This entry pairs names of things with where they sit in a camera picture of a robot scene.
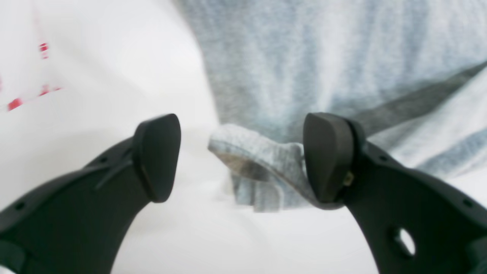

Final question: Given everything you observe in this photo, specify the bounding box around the grey Hugging Face T-shirt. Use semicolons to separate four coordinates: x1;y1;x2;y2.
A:
174;0;487;213

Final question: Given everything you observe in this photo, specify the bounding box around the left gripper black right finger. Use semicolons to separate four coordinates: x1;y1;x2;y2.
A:
303;113;487;274

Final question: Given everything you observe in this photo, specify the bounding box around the red tape rectangle marking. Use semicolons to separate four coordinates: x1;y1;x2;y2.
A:
1;40;63;112

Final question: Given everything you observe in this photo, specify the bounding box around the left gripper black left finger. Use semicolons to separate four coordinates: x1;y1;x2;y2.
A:
0;114;181;274

